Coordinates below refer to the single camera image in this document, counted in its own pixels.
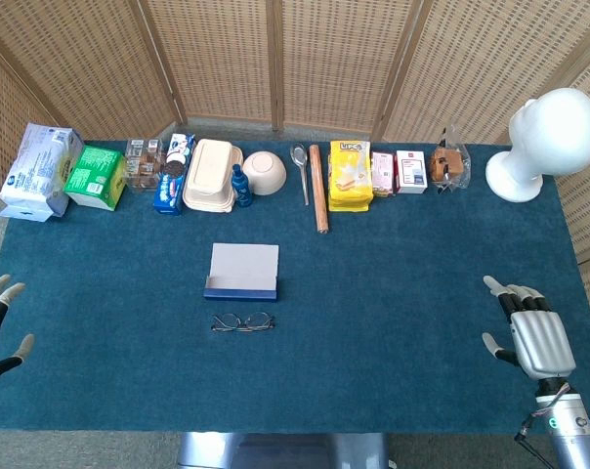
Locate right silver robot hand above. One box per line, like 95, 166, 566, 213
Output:
481, 275, 578, 381

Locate eyeglasses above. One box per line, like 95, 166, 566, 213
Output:
210, 312, 276, 334

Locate blue glasses case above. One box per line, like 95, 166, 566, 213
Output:
202, 242, 280, 303

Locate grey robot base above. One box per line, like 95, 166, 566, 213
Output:
177, 432, 390, 469

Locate white blue tissue pack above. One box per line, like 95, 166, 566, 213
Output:
0, 122, 85, 224

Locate green tissue pack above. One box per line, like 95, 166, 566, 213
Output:
63, 145, 128, 212

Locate blue carpet table cover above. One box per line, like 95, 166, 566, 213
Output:
0, 140, 590, 436

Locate clear bag of cookies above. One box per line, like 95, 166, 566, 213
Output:
430, 123, 472, 195

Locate white plate edge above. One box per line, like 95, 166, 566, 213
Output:
485, 87, 590, 202

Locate white red box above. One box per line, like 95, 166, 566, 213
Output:
395, 149, 429, 195

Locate clear plastic snack box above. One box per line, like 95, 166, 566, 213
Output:
124, 138, 165, 192

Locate blue Oreo cookie box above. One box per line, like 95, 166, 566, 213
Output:
152, 133, 197, 217

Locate yellow biscuit pack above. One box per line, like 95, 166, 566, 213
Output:
328, 140, 374, 213

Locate wooden rolling pin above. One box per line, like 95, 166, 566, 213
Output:
309, 144, 330, 235

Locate beige lunch container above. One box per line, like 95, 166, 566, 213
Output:
182, 138, 244, 214

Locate blue spray bottle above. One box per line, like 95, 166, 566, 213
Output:
231, 163, 254, 208

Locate metal spoon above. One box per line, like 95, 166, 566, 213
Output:
289, 143, 311, 207

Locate beige upturned bowl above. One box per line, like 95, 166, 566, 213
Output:
241, 150, 287, 197

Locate rattan folding screen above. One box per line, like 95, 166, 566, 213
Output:
0, 0, 590, 319

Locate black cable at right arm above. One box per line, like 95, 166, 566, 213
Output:
514, 412, 555, 468

